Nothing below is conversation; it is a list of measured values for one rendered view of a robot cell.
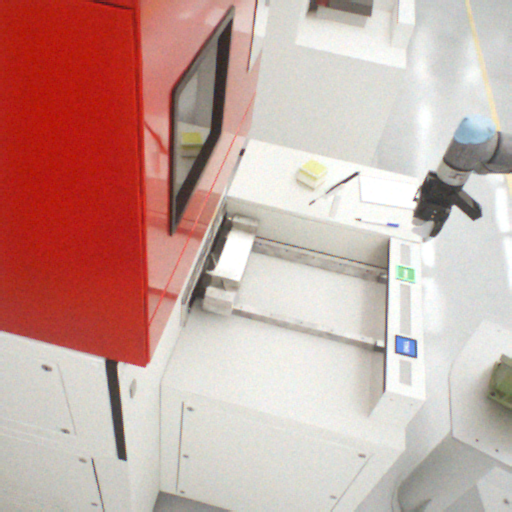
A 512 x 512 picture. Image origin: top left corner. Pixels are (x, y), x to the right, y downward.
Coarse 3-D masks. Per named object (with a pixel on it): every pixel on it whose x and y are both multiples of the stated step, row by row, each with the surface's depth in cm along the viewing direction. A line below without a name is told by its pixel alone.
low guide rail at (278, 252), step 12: (264, 252) 163; (276, 252) 162; (288, 252) 161; (300, 252) 162; (312, 264) 162; (324, 264) 161; (336, 264) 161; (348, 264) 161; (360, 276) 161; (372, 276) 160
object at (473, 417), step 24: (480, 336) 152; (504, 336) 153; (456, 360) 145; (480, 360) 146; (456, 384) 139; (480, 384) 140; (456, 408) 134; (480, 408) 135; (504, 408) 136; (456, 432) 129; (480, 432) 130; (504, 432) 131; (504, 456) 126
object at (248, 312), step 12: (240, 312) 143; (252, 312) 143; (264, 312) 143; (276, 324) 144; (288, 324) 143; (300, 324) 142; (312, 324) 143; (324, 336) 143; (336, 336) 142; (348, 336) 141; (360, 336) 142
